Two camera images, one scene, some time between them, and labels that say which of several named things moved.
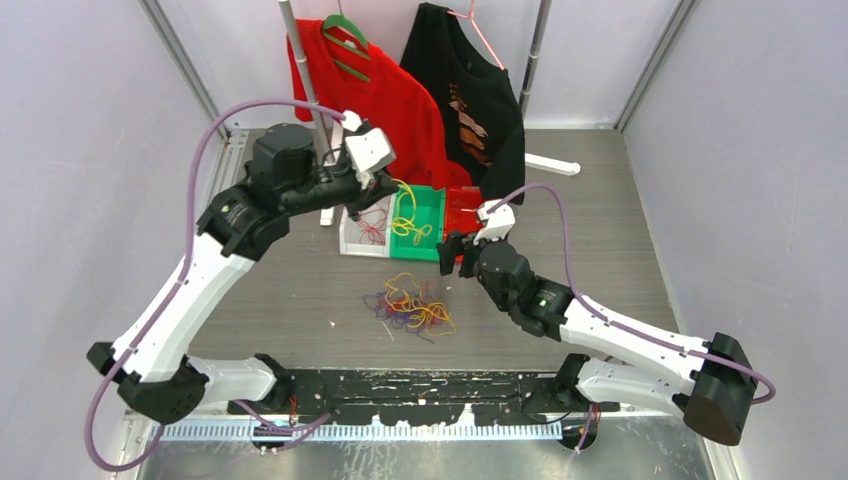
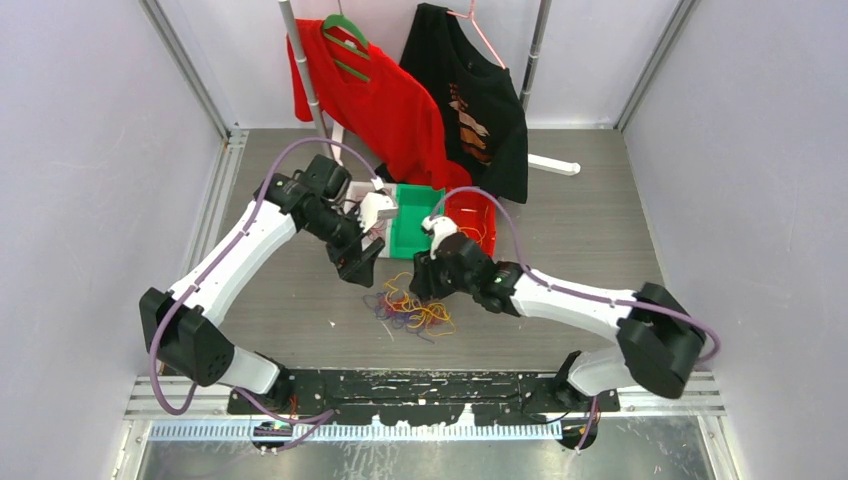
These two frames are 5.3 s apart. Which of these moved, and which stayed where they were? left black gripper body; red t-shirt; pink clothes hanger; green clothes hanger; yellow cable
Moved: left black gripper body; yellow cable
Stayed: pink clothes hanger; green clothes hanger; red t-shirt
